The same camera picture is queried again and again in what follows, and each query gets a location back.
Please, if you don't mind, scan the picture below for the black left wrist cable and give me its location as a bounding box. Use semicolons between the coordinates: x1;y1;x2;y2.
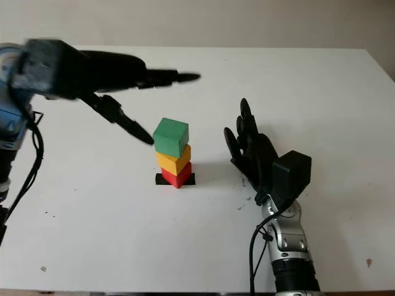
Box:
0;110;44;247

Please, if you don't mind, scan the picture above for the red wooden block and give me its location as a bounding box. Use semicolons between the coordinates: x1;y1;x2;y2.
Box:
161;162;193;189

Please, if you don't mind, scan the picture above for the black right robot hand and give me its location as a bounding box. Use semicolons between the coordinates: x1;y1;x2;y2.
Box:
223;97;280;206

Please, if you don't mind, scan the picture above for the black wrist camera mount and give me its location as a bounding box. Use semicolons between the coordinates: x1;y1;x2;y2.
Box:
271;150;312;207
12;38;90;101

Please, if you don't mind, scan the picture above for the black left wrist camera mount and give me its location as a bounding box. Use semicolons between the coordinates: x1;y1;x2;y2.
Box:
12;38;90;101

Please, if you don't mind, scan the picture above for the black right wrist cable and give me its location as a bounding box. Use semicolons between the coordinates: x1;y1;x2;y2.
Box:
249;200;294;295

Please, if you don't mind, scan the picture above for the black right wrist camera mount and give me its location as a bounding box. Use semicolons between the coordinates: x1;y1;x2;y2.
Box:
271;150;312;207

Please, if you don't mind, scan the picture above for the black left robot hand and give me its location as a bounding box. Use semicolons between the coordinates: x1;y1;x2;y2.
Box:
61;49;201;146

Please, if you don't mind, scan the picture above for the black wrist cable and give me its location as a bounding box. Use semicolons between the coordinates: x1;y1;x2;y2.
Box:
249;200;294;295
0;110;44;247

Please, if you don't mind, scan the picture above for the green wooden block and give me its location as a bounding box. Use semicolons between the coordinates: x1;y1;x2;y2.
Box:
152;118;189;158

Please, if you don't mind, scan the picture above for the black tape strip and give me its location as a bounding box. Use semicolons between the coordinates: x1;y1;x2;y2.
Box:
155;173;196;186

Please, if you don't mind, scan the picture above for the yellow wooden block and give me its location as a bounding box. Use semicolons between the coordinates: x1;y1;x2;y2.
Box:
156;144;192;176

